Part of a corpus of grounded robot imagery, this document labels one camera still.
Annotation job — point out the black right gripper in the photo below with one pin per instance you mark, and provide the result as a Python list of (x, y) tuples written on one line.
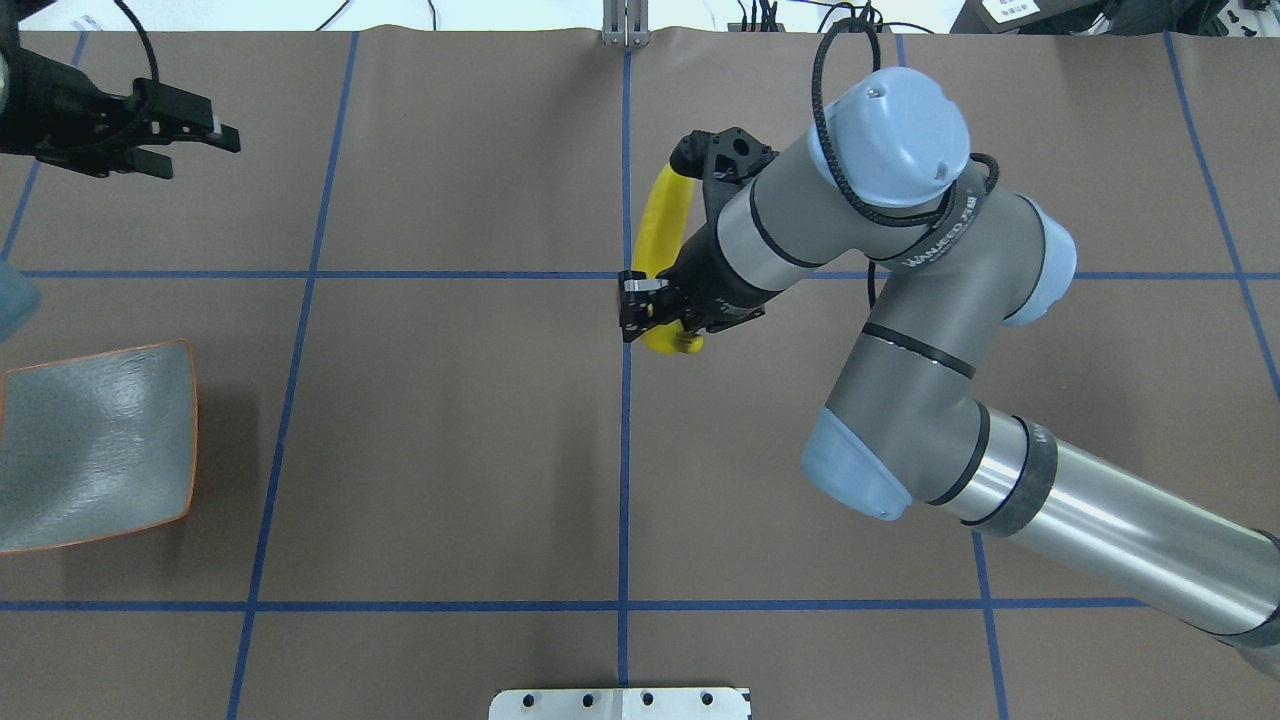
[(712, 278)]

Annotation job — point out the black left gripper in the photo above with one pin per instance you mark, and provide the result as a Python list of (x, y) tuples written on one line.
[(52, 108)]

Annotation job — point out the yellow banana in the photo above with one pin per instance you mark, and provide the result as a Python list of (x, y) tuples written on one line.
[(660, 237)]

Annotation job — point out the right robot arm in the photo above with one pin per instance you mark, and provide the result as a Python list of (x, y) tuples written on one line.
[(887, 170)]

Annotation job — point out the grey square plate orange rim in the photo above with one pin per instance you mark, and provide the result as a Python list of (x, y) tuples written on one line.
[(98, 447)]

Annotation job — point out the brown paper table cover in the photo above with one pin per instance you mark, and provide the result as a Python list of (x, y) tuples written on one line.
[(429, 469)]

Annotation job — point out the aluminium frame post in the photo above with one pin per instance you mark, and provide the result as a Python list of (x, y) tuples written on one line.
[(626, 23)]

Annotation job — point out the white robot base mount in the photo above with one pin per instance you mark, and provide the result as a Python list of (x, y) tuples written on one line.
[(692, 702)]

